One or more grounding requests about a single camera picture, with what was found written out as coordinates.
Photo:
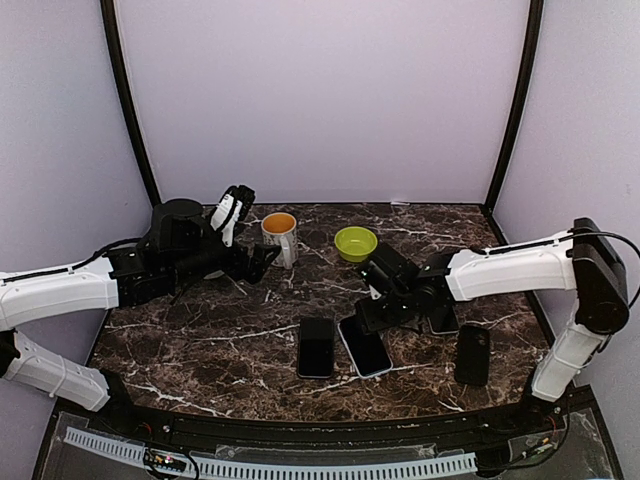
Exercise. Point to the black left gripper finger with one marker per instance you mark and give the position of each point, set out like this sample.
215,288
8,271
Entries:
263,253
256,269

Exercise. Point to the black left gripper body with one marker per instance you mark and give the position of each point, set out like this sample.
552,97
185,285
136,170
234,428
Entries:
236,268

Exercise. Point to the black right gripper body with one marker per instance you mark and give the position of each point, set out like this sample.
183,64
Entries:
397,298

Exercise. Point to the black phone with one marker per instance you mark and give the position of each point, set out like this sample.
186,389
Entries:
369,352
472,356

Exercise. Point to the black phone case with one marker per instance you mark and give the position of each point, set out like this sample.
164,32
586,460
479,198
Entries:
298,350

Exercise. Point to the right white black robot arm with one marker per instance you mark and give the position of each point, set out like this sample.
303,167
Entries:
580,259

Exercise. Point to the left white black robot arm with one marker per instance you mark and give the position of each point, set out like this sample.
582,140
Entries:
180,247

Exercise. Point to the black phone under lavender case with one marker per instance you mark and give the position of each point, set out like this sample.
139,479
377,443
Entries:
472,356

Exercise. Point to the white mug orange inside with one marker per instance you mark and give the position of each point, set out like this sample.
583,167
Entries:
280,229

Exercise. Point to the white scalloped bowl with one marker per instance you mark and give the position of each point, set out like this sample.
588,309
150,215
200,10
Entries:
214,275

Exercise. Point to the green bowl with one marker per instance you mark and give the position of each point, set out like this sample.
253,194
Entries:
355,243

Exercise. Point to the white-edged smartphone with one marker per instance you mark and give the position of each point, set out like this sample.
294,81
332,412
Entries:
444,323

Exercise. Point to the small circuit board with leds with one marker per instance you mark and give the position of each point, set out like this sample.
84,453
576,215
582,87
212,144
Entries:
161,461

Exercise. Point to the black front table rail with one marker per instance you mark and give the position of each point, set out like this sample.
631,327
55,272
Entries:
485,429

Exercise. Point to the white slotted cable duct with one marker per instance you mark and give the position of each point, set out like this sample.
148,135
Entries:
208,467

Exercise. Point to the left black frame post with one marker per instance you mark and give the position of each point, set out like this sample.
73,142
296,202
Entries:
119,70

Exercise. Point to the black frame post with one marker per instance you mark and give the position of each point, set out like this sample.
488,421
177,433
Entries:
119,70
525,70

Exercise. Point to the right black frame post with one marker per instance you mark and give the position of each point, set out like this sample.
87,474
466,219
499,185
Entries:
525,70

